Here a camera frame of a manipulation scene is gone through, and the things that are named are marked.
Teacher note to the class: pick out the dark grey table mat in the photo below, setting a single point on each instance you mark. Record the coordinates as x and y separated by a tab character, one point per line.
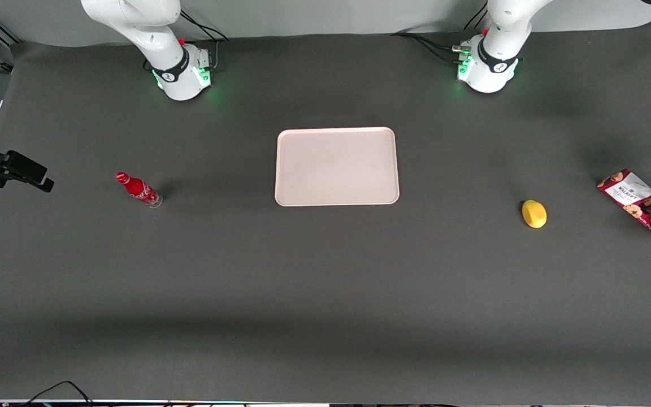
325	282

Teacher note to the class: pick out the red tartan cookie box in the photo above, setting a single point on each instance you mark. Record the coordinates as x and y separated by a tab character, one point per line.
625	192

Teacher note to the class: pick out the yellow lemon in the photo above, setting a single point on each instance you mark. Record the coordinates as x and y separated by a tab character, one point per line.
534	214

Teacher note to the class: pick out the white rectangular tray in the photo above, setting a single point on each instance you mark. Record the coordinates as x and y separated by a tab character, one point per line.
337	167

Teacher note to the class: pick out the red cola bottle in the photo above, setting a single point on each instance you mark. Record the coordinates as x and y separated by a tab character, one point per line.
139	190

